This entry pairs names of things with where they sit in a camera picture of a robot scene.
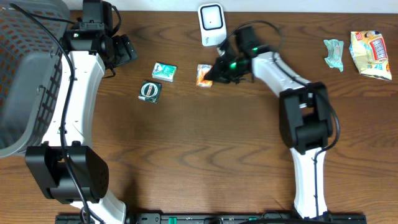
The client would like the orange Kleenex tissue pack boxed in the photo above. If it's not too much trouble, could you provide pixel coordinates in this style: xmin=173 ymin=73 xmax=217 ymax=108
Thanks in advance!
xmin=196 ymin=64 xmax=213 ymax=88

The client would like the teal Kleenex tissue pack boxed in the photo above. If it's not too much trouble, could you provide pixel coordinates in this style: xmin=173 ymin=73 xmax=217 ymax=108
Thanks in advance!
xmin=152 ymin=62 xmax=177 ymax=82

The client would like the dark green round-logo packet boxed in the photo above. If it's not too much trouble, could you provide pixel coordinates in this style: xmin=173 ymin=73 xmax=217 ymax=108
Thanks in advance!
xmin=138 ymin=81 xmax=162 ymax=103

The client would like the mint green wipes pack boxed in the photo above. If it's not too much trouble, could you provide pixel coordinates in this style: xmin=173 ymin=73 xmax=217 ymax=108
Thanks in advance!
xmin=323 ymin=39 xmax=344 ymax=72

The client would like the cream snack bag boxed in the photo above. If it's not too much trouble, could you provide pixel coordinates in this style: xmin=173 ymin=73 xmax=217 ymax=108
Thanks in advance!
xmin=349 ymin=30 xmax=392 ymax=81

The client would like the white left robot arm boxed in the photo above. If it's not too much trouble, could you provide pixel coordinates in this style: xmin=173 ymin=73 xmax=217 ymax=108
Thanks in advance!
xmin=25 ymin=1 xmax=137 ymax=223

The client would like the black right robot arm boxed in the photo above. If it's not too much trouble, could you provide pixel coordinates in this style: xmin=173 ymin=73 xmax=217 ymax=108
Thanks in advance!
xmin=205 ymin=27 xmax=333 ymax=221

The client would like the white barcode scanner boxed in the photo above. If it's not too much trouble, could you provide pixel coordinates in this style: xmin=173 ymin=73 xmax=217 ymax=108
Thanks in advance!
xmin=197 ymin=3 xmax=227 ymax=47

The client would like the dark grey plastic basket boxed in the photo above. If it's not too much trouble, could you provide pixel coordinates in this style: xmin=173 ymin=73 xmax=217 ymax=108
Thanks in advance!
xmin=1 ymin=1 xmax=63 ymax=157

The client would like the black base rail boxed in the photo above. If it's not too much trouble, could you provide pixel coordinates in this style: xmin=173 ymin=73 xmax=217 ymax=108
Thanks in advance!
xmin=55 ymin=213 xmax=368 ymax=224

